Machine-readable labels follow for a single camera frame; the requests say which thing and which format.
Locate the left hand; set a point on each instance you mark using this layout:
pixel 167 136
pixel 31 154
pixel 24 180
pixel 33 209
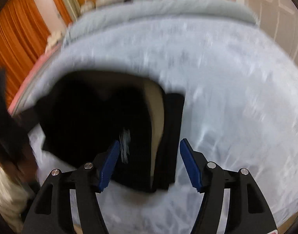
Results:
pixel 26 170

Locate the white flower cushion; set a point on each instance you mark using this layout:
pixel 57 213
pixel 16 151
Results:
pixel 53 39

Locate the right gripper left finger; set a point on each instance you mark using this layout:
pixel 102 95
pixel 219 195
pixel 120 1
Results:
pixel 51 209

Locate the white wardrobe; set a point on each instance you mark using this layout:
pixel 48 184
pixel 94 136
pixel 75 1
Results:
pixel 279 19

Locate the black pants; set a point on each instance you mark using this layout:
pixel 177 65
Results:
pixel 86 112

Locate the orange curtain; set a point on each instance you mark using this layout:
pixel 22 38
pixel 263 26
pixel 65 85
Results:
pixel 23 38

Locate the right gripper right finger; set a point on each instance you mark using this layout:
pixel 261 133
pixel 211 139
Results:
pixel 248 210

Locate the butterfly print bed sheet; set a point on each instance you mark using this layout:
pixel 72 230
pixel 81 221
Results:
pixel 241 89

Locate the grey rolled duvet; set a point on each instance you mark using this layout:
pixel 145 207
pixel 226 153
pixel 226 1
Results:
pixel 98 20

